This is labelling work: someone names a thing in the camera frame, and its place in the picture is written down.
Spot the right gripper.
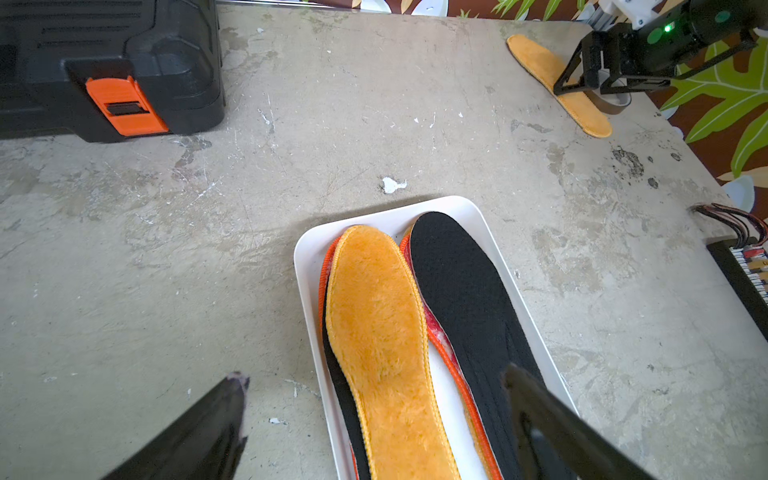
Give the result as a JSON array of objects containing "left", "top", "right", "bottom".
[{"left": 553, "top": 20, "right": 696, "bottom": 96}]

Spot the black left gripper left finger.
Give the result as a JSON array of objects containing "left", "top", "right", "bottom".
[{"left": 106, "top": 372, "right": 249, "bottom": 479}]

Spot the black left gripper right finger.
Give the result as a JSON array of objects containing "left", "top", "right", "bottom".
[{"left": 504, "top": 364, "right": 652, "bottom": 479}]

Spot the orange fuzzy insole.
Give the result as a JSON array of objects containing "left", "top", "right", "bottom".
[
  {"left": 322, "top": 225, "right": 460, "bottom": 479},
  {"left": 506, "top": 35, "right": 613, "bottom": 138}
]

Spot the black insole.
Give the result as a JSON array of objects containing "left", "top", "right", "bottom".
[
  {"left": 320, "top": 323, "right": 373, "bottom": 480},
  {"left": 401, "top": 212, "right": 543, "bottom": 479}
]

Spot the red patterned insole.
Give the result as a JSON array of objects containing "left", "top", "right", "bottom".
[
  {"left": 318, "top": 237, "right": 340, "bottom": 321},
  {"left": 401, "top": 217, "right": 514, "bottom": 479}
]

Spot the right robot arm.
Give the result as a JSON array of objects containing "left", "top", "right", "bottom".
[{"left": 553, "top": 0, "right": 767, "bottom": 96}]

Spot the white storage tray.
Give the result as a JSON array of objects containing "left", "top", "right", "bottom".
[{"left": 294, "top": 196, "right": 576, "bottom": 479}]

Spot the brown tape roll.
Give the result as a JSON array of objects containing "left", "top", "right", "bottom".
[{"left": 588, "top": 90, "right": 632, "bottom": 115}]

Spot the black tool case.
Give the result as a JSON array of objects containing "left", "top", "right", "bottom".
[{"left": 1, "top": 0, "right": 226, "bottom": 143}]

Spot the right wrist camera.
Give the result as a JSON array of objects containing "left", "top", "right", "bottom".
[{"left": 597, "top": 0, "right": 661, "bottom": 30}]

